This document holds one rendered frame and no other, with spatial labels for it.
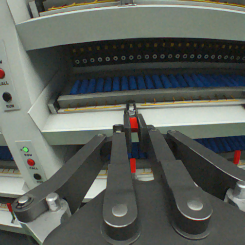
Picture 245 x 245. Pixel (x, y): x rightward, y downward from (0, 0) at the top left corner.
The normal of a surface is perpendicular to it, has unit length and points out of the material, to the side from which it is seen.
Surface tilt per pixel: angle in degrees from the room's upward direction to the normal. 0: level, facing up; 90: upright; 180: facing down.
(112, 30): 113
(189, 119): 23
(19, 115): 90
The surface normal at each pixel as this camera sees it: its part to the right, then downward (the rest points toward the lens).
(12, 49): 0.00, 0.40
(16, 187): -0.05, -0.69
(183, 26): 0.01, 0.72
